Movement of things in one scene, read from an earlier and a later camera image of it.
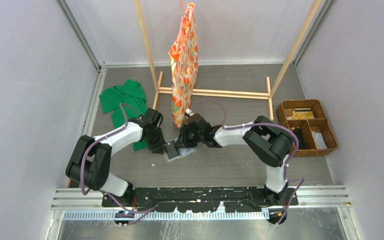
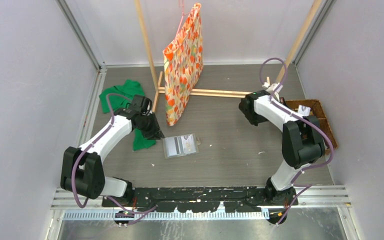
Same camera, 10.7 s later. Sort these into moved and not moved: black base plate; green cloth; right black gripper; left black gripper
Moved: right black gripper; left black gripper
Not moved: black base plate; green cloth
